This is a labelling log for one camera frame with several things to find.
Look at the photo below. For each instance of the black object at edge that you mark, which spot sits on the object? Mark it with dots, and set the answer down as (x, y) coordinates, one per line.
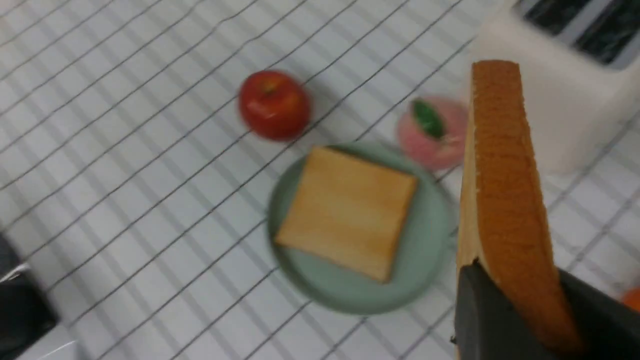
(26, 315)

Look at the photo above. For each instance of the white grid tablecloth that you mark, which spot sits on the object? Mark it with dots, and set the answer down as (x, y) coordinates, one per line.
(137, 193)

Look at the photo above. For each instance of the red apple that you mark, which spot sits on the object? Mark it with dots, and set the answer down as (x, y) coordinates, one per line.
(274, 105)

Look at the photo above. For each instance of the toast slice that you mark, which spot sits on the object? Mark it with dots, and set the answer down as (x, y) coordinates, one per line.
(349, 211)
(502, 200)

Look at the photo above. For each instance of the orange persimmon with green leaf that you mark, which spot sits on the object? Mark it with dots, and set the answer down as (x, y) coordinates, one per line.
(631, 299)

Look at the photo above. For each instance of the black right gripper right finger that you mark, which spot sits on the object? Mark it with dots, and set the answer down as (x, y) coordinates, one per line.
(609, 329)

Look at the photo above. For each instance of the pink peach with leaf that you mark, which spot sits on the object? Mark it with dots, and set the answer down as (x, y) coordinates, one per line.
(432, 132)

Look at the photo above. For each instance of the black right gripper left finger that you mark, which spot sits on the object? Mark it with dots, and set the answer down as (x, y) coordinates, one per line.
(486, 324)

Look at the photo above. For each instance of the cream white toaster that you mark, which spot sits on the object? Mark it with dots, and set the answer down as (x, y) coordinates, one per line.
(579, 65)

